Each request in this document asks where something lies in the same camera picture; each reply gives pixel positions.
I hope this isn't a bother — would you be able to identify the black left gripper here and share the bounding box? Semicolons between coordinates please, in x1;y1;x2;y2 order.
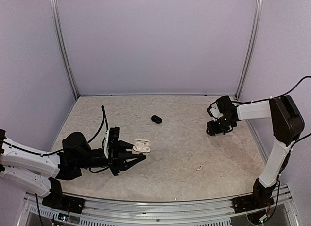
77;140;146;176

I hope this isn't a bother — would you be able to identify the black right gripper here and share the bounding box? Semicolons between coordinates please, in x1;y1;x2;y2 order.
207;115;235;135

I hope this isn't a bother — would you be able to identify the white earbud charging case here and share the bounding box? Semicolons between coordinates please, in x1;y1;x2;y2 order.
132;139;151;155

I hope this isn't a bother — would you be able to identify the black oval charging case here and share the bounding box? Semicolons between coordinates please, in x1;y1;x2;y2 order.
151;115;162;124

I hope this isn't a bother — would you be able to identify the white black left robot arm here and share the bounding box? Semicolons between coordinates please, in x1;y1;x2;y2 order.
0;127;151;209

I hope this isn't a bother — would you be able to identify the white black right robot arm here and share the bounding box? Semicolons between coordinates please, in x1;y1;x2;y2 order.
206;95;305;212

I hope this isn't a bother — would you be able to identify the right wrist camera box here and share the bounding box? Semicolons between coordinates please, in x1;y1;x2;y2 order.
207;96;235;119

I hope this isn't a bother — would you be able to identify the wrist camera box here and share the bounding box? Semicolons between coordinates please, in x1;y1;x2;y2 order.
103;127;120;159
207;96;235;119

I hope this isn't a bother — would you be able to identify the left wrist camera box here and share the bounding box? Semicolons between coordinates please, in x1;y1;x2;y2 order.
103;127;120;159

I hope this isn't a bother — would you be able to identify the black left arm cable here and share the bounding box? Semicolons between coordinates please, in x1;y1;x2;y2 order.
0;104;109;156

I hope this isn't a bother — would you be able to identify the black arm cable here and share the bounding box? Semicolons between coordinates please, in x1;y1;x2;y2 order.
0;104;109;156
233;76;311;149

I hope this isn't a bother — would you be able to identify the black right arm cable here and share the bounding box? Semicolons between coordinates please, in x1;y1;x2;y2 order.
233;76;311;149

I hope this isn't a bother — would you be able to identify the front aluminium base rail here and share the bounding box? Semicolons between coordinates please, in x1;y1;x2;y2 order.
17;185;300;226

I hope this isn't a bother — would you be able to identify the left aluminium frame post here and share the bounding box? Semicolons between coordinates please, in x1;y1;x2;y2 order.
49;0;80;100

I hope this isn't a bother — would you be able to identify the aluminium frame post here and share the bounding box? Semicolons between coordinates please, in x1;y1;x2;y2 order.
235;0;263;99
49;0;80;100

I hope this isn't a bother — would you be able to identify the right aluminium frame post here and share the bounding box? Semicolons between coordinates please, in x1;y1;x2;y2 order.
235;0;263;99

